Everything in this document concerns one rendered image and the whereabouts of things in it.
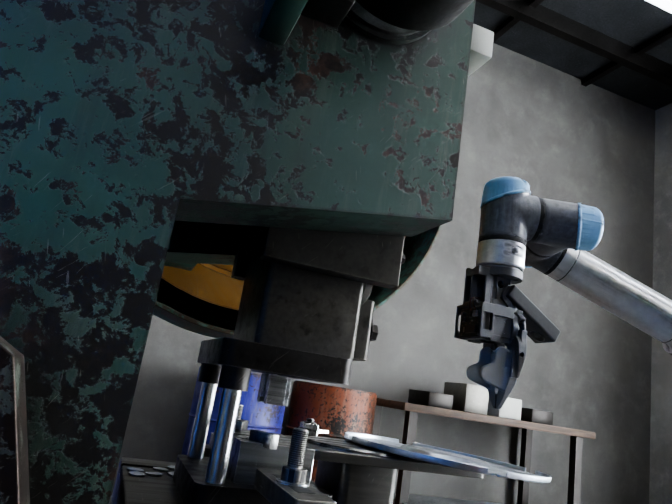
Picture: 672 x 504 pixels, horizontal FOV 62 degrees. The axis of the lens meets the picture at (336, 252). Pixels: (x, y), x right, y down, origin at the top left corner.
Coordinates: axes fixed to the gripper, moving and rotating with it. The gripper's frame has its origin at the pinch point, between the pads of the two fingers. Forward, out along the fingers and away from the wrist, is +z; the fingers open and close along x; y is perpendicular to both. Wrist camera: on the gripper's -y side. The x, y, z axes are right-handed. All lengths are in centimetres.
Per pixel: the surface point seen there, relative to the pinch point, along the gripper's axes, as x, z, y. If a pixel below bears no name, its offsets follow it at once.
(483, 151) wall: -333, -229, -207
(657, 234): -332, -200, -418
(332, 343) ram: 8.0, -3.3, 31.3
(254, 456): 8.1, 10.8, 38.7
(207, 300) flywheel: -32, -11, 43
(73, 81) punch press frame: 21, -22, 65
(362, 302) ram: 5.9, -9.5, 27.2
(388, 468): 5.2, 10.9, 20.3
